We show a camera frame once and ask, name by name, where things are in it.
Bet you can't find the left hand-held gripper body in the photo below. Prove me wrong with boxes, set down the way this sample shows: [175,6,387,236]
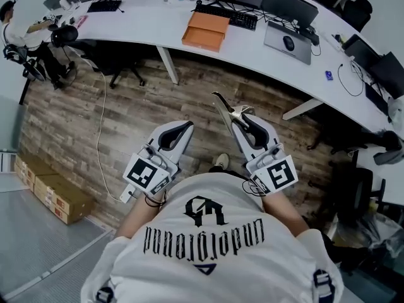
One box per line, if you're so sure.
[122,143,181,197]

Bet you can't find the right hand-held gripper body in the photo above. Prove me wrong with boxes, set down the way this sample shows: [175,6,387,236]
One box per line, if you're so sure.
[245,141,299,197]

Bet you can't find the small metal clip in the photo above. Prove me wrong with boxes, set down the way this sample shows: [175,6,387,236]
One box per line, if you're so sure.
[211,91,255,133]

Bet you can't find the orange box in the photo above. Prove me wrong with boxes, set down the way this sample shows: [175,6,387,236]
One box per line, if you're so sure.
[181,11,231,54]

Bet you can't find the person's right forearm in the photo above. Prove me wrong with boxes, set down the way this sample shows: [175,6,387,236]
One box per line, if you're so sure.
[260,189,312,238]

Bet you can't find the person's left forearm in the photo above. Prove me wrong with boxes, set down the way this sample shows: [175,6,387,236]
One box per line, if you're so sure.
[115,189,168,240]

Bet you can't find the white sneaker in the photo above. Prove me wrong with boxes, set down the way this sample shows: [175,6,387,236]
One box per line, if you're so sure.
[213,152,230,170]

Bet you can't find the black wrist band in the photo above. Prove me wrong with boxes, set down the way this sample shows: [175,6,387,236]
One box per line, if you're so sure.
[144,190,167,208]

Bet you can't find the white power adapter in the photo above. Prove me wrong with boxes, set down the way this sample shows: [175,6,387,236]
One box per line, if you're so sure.
[119,184,137,204]

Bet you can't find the black shorts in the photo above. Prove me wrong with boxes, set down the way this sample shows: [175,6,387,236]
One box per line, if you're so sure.
[208,165,250,182]

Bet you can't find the white desk leg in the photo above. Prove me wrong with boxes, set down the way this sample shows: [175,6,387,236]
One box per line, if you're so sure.
[157,45,180,86]

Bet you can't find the grey mouse pad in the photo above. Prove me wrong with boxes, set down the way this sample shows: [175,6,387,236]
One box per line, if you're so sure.
[263,20,313,66]

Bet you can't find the black office chair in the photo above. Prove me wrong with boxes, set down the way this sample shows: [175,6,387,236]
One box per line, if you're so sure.
[80,39,146,90]
[342,0,374,33]
[331,165,386,221]

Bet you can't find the stack of cardboard boxes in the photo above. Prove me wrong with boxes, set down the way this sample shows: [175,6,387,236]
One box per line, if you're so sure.
[14,154,95,226]

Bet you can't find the person in white shirt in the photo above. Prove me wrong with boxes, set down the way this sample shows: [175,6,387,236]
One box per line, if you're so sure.
[80,172,345,303]

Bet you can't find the large black keyboard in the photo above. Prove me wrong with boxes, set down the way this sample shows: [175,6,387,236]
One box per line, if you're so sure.
[193,2,259,32]

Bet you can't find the black laptop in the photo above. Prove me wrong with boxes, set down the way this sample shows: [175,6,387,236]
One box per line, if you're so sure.
[343,33,381,72]

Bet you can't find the black monitor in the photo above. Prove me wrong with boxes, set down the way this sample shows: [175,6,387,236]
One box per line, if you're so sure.
[261,0,319,30]

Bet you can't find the small black keyboard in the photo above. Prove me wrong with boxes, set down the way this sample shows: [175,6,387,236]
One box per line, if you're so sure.
[86,0,123,13]

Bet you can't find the black wrist cord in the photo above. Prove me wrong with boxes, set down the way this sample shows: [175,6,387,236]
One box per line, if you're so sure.
[242,177,269,198]

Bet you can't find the white floor cable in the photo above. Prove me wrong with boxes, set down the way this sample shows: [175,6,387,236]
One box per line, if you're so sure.
[95,71,127,201]

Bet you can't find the black looped cable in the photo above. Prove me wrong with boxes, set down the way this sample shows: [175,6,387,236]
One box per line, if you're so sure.
[336,62,365,98]

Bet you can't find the striped shoulder strap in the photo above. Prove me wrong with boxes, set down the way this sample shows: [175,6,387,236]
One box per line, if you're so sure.
[312,268,336,303]
[94,285,115,303]

